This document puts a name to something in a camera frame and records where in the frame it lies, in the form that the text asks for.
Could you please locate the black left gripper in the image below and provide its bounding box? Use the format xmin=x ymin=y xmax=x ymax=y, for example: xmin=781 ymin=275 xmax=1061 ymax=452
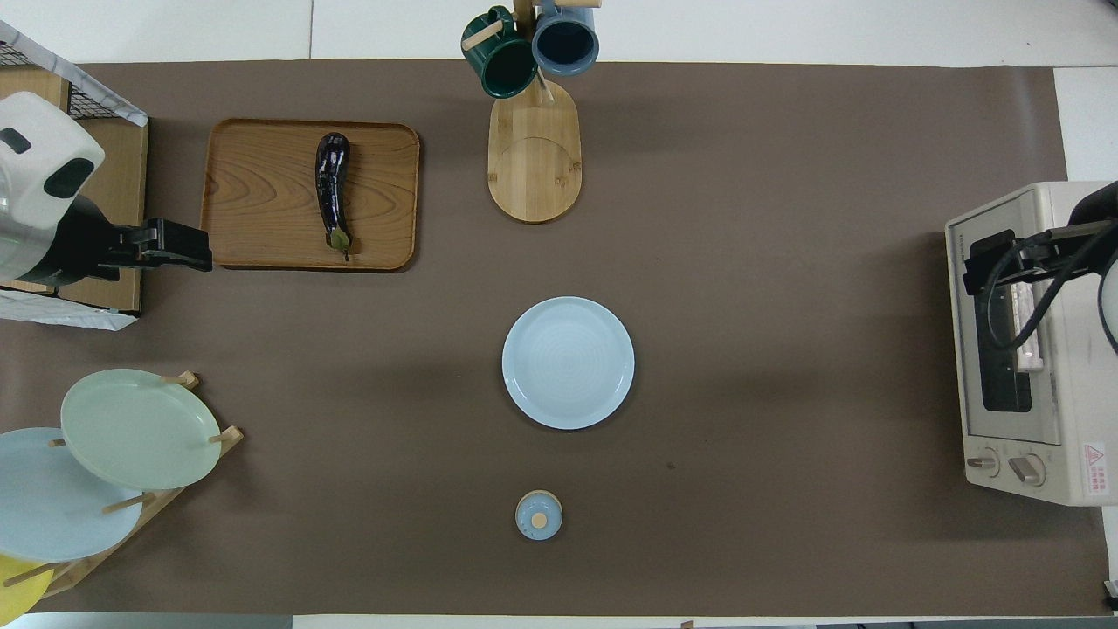
xmin=39 ymin=197 xmax=214 ymax=287

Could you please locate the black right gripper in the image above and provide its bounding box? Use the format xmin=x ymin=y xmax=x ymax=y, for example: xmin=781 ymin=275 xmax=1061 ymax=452
xmin=963 ymin=220 xmax=1118 ymax=297

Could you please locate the cream toaster oven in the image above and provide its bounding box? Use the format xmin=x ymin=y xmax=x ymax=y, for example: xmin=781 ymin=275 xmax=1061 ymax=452
xmin=944 ymin=181 xmax=1118 ymax=508

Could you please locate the dark purple eggplant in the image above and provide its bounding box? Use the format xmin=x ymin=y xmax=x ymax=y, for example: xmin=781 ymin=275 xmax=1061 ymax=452
xmin=315 ymin=132 xmax=353 ymax=261

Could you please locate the wooden stepped shelf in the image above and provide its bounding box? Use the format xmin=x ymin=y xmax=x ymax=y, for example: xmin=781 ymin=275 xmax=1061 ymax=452
xmin=0 ymin=68 xmax=149 ymax=315

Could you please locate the wooden serving tray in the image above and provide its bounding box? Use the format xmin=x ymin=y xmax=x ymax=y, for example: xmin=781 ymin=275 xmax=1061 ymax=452
xmin=200 ymin=118 xmax=421 ymax=273

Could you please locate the pale green racked plate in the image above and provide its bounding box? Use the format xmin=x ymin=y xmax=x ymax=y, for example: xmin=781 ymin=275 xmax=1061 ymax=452
xmin=60 ymin=368 xmax=223 ymax=491

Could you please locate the brown table mat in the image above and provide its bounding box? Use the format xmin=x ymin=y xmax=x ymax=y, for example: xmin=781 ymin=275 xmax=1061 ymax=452
xmin=0 ymin=59 xmax=1110 ymax=617

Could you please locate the wooden plate rack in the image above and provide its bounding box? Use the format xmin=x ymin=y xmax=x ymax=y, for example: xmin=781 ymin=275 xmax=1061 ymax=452
xmin=22 ymin=370 xmax=245 ymax=599

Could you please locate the light blue racked plate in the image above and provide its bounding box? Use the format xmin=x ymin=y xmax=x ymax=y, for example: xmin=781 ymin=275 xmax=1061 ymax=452
xmin=0 ymin=426 xmax=145 ymax=563

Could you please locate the yellow racked plate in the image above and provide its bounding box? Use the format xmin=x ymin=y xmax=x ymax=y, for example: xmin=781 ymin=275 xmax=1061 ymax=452
xmin=0 ymin=553 xmax=53 ymax=626

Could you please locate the wooden mug tree stand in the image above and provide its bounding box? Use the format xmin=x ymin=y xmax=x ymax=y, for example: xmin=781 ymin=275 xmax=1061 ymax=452
xmin=461 ymin=0 xmax=604 ymax=225

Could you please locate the dark green mug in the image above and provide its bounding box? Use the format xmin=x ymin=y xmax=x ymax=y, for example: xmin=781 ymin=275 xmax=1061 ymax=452
xmin=461 ymin=6 xmax=538 ymax=100

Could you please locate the blue mug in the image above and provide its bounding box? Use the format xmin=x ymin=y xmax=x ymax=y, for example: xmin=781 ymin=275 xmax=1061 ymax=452
xmin=531 ymin=0 xmax=601 ymax=77

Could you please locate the small blue white bell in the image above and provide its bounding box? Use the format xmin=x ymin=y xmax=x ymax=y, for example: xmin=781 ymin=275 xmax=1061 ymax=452
xmin=514 ymin=489 xmax=564 ymax=542

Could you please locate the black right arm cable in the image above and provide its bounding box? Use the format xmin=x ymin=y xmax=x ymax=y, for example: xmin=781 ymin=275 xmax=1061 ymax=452
xmin=983 ymin=229 xmax=1106 ymax=352

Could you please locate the black wire basket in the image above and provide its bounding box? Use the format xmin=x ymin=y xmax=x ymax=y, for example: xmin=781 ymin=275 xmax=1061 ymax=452
xmin=0 ymin=39 xmax=114 ymax=123

